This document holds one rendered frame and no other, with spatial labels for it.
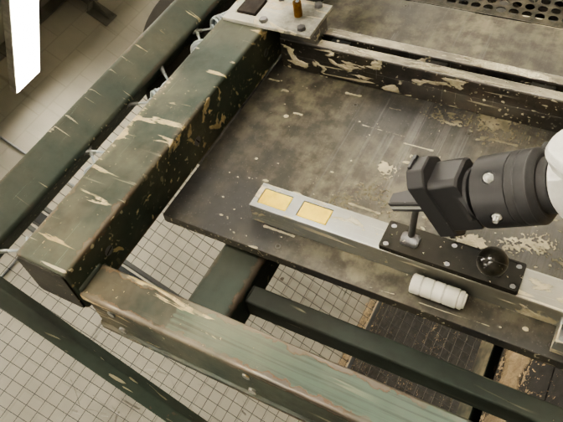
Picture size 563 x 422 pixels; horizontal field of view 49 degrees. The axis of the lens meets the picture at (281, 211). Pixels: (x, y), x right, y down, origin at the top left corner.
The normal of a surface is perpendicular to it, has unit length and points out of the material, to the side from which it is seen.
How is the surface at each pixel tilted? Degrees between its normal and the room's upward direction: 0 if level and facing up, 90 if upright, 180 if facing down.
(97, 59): 90
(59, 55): 90
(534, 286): 59
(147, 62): 90
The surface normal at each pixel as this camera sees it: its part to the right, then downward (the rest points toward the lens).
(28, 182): 0.35, -0.37
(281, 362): -0.12, -0.61
